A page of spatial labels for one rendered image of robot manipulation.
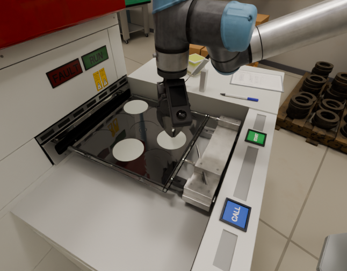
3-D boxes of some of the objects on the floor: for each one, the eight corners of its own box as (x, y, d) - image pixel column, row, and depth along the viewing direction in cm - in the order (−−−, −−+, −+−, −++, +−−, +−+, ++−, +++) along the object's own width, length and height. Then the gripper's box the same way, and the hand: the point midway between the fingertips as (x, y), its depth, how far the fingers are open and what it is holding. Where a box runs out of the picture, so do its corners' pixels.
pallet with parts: (377, 103, 242) (406, 68, 211) (362, 168, 170) (405, 128, 139) (302, 80, 284) (317, 48, 253) (265, 125, 212) (280, 87, 181)
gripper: (186, 57, 50) (183, 122, 64) (151, 59, 49) (156, 125, 63) (194, 72, 44) (189, 140, 58) (153, 75, 43) (158, 143, 57)
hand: (173, 135), depth 58 cm, fingers closed
